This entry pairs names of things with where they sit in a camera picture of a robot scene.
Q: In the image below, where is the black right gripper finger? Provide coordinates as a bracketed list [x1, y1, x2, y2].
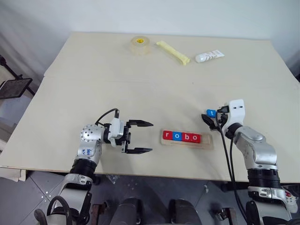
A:
[201, 113, 219, 131]

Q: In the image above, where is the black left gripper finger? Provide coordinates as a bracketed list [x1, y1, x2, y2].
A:
[126, 119, 154, 128]
[125, 146, 154, 155]

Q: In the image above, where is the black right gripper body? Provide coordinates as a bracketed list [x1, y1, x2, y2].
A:
[212, 112, 229, 131]

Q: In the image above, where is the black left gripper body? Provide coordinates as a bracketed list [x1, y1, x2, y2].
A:
[118, 125, 132, 154]

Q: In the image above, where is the wooden letter tray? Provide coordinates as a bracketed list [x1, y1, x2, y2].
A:
[160, 133, 215, 151]

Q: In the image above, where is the dark rounded shape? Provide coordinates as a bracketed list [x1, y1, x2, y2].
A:
[169, 199, 202, 225]
[110, 198, 144, 225]

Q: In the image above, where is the white cream tube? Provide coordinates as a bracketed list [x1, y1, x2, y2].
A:
[195, 49, 225, 64]

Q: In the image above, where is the clear tape roll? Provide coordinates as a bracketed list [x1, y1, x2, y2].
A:
[129, 36, 151, 56]

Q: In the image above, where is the yellow long packet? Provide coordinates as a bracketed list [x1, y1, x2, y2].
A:
[156, 41, 191, 66]

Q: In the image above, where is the white and red object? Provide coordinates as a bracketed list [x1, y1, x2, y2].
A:
[280, 186, 299, 214]

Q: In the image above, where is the black tablet screen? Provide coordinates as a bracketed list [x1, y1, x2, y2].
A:
[0, 78, 33, 100]

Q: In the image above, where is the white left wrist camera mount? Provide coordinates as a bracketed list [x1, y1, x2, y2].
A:
[108, 117, 126, 147]

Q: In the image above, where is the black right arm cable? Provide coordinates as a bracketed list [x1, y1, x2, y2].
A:
[215, 105, 249, 225]

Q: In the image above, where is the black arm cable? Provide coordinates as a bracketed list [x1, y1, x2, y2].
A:
[94, 108, 121, 127]
[215, 105, 249, 225]

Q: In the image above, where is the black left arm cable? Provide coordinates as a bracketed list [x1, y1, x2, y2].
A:
[94, 108, 121, 127]

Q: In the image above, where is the black table frame bar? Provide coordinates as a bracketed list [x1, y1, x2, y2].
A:
[221, 181, 249, 193]

